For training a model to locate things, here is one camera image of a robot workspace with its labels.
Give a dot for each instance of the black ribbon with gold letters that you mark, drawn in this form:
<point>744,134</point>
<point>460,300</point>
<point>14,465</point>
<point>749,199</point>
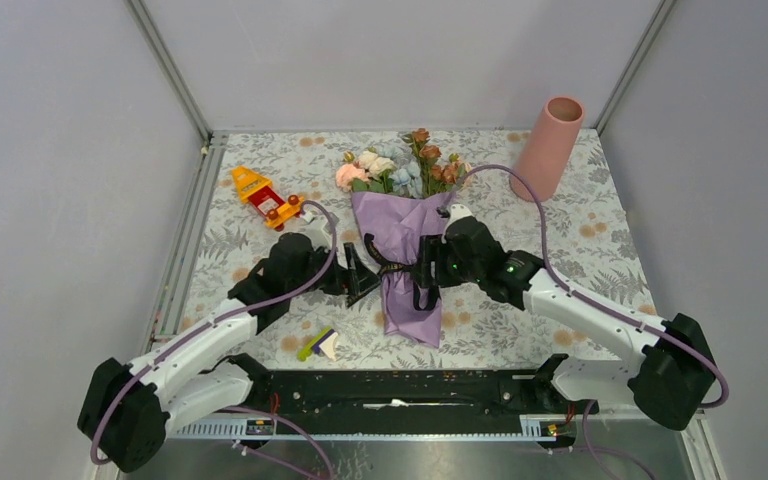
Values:
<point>387,267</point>

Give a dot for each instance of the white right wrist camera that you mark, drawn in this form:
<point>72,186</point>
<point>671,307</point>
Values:
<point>457,212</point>

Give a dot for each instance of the green purple white toy block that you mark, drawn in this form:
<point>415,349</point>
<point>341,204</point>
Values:
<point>323,344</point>

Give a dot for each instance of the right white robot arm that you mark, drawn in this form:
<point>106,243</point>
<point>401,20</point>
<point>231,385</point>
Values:
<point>662,367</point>

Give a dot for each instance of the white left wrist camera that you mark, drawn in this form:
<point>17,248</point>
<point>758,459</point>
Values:
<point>319,229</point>

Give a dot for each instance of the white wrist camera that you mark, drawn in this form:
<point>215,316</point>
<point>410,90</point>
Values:
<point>457,212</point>
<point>319,229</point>

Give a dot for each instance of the perforated metal front rail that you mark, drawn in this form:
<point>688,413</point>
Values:
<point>483,428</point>

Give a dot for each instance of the pink cylindrical vase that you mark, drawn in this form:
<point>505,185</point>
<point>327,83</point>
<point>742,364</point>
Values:
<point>548,148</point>

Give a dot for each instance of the purple paper flower bouquet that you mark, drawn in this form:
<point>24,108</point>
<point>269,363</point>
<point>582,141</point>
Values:
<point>395,193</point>

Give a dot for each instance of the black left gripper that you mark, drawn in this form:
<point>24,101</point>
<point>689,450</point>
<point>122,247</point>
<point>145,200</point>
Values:
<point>355,268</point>

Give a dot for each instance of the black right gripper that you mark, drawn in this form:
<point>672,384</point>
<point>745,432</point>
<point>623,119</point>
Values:
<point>429,251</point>

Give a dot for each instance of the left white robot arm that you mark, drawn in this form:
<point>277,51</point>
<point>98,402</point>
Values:
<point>130,408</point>

